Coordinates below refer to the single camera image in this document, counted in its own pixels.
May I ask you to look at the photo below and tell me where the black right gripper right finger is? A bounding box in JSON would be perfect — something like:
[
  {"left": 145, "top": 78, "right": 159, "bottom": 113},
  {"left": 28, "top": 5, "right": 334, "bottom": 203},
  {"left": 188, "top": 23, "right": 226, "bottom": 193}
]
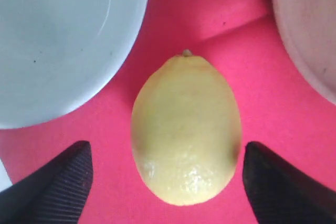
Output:
[{"left": 242, "top": 141, "right": 335, "bottom": 223}]

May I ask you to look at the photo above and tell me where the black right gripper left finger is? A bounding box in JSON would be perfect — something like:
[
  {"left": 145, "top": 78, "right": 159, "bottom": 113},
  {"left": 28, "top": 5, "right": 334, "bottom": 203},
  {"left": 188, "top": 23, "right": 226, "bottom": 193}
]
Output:
[{"left": 1, "top": 141, "right": 93, "bottom": 223}]

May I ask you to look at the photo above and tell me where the yellow lemon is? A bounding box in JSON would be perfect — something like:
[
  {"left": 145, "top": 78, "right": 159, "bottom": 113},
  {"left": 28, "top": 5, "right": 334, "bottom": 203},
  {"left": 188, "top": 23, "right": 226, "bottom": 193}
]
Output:
[{"left": 131, "top": 50, "right": 242, "bottom": 206}]

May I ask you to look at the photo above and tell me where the pale blue ceramic bowl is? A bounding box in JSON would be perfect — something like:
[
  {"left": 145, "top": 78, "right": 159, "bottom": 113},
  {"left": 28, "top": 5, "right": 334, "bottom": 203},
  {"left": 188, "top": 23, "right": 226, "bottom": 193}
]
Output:
[{"left": 1, "top": 0, "right": 148, "bottom": 129}]

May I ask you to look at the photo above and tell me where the red scalloped table cloth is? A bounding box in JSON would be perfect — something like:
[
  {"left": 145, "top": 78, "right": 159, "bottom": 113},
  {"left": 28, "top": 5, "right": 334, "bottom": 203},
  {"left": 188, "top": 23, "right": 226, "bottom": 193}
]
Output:
[{"left": 1, "top": 0, "right": 335, "bottom": 223}]

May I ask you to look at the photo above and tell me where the brown wooden plate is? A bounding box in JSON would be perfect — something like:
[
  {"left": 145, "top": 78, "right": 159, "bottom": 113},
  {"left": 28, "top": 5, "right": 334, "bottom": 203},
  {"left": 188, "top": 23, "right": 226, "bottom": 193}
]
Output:
[{"left": 272, "top": 0, "right": 335, "bottom": 103}]

